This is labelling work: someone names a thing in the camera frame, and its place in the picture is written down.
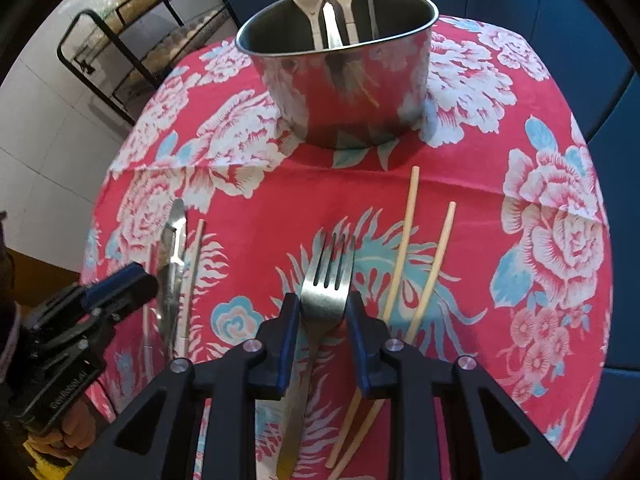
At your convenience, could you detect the tray of eggs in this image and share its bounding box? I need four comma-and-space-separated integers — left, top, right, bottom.
142, 5, 236, 76

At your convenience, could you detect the black wire rack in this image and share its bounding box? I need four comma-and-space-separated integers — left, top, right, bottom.
56, 0, 241, 126

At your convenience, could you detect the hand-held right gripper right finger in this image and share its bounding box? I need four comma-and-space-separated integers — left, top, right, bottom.
346, 290, 581, 480

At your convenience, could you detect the large steel fork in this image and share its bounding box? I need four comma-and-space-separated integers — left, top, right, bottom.
275, 230, 357, 478

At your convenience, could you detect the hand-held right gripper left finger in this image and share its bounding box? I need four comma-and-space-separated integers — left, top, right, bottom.
65, 292, 303, 480

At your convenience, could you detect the person's left hand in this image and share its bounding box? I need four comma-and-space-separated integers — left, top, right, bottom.
57, 402, 98, 448

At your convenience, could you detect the steel table knife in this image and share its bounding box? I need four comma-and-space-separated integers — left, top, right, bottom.
156, 199, 188, 356

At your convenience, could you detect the yellow garment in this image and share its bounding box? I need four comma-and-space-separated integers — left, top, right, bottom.
27, 435, 76, 480

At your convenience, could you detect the red floral tablecloth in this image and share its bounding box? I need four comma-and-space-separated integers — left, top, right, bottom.
80, 12, 615, 480

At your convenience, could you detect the stainless steel pot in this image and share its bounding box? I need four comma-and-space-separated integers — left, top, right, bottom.
235, 0, 440, 150

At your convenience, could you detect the pale thin chopstick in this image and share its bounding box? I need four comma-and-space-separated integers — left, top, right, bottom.
177, 219, 206, 358

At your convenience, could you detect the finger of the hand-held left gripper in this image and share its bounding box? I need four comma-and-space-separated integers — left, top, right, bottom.
82, 262, 146, 311
107, 274, 160, 311

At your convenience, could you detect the wooden chopstick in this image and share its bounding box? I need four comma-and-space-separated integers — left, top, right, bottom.
325, 165, 421, 470
330, 201, 457, 480

